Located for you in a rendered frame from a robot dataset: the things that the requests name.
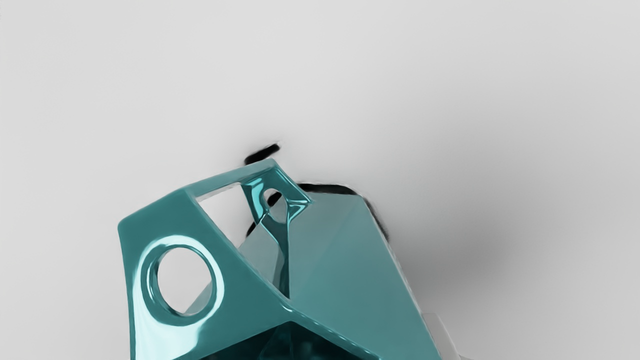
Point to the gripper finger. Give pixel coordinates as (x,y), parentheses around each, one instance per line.
(445,340)

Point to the teal faceted mug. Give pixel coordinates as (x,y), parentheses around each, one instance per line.
(330,270)

